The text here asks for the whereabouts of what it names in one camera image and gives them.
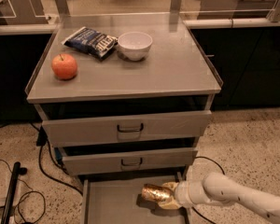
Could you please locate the bottom grey drawer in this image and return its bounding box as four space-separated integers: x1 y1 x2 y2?
79 175 190 224

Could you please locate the white bowl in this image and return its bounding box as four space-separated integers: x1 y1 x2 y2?
118 32 153 61

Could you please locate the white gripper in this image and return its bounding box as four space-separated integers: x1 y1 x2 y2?
159 181 205 210

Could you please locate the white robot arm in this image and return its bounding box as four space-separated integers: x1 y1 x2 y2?
158 173 280 224

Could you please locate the thin black cable loop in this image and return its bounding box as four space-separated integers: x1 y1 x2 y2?
0 157 47 224

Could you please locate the orange soda can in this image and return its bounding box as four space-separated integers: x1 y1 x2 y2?
141 184 174 203

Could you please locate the red apple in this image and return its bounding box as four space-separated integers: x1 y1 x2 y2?
51 53 77 80

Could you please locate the top grey drawer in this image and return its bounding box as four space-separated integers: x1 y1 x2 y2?
42 110 211 147

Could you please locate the middle grey drawer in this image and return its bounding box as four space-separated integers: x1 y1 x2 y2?
63 147 198 175

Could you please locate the black bar on floor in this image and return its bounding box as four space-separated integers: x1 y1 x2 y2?
0 161 25 224

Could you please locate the grey drawer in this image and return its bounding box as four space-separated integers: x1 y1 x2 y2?
79 175 190 224
63 147 198 175
42 110 211 147

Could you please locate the black cable floor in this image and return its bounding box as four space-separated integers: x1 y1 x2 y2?
29 121 84 196
192 156 226 224

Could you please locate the black cable right floor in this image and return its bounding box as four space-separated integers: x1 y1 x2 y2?
192 156 226 224

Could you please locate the grey drawer cabinet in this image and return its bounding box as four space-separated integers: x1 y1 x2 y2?
24 12 224 224

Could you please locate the black cable left floor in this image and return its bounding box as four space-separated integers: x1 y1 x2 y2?
29 121 84 196

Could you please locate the blue chip bag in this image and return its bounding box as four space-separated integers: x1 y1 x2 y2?
62 27 118 60

